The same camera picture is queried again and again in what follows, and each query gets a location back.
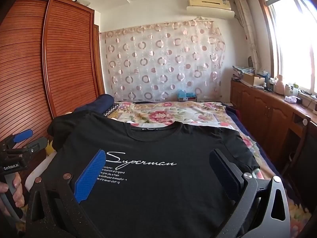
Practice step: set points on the stack of papers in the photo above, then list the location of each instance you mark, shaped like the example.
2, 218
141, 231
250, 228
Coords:
241, 70

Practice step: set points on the window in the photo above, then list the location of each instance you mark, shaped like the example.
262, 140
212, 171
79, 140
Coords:
292, 42

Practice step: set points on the cardboard box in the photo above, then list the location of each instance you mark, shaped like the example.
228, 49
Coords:
252, 79

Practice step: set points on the cream air conditioner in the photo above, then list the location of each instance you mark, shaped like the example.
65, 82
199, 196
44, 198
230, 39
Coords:
210, 3

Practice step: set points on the floral blanket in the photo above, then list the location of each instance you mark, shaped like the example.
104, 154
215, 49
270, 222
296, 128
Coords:
158, 114

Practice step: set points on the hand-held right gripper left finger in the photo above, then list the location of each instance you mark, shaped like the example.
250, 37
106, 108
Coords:
90, 176

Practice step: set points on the blue box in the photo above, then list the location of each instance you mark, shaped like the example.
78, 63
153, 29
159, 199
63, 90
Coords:
185, 95

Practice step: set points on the pink jug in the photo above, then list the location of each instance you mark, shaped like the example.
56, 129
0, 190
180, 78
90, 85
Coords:
279, 85

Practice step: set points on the person's left hand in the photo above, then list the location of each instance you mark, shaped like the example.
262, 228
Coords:
18, 191

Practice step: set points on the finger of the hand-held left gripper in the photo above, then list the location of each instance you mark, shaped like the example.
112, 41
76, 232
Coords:
23, 134
37, 145

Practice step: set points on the low wooden cabinet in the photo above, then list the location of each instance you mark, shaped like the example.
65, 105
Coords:
262, 114

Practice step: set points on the navy folded cloth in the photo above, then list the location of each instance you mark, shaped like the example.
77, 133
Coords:
99, 103

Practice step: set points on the white plastic bag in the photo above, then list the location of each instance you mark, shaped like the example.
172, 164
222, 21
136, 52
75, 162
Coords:
291, 99

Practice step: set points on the white flowered bed sheet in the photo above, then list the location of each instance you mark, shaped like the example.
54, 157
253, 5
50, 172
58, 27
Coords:
198, 123

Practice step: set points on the dark wooden chair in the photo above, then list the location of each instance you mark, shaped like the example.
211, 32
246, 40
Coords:
304, 166

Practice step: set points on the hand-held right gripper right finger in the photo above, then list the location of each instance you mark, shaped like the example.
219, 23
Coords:
223, 171

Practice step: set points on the pale window curtain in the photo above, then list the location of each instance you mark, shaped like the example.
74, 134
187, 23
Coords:
247, 29

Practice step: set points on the wooden slatted wardrobe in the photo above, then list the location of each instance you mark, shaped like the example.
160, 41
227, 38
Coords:
62, 54

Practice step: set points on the black t-shirt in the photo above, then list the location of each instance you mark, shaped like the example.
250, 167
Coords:
161, 191

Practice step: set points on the pink circle-patterned wall curtain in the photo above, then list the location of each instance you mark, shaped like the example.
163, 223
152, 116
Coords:
161, 62

